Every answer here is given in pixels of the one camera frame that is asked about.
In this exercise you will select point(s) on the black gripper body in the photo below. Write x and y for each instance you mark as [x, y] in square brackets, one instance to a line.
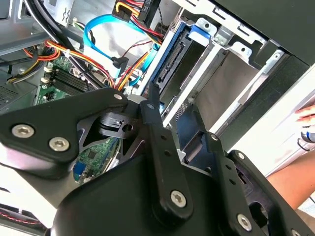
[110, 209]

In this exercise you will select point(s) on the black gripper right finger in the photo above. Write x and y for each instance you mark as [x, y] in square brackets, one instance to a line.
[227, 182]

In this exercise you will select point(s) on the person hand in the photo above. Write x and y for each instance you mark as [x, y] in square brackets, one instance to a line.
[307, 114]

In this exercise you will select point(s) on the hard disk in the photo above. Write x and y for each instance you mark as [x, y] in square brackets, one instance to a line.
[172, 61]

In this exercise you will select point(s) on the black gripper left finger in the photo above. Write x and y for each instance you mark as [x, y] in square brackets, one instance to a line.
[49, 123]

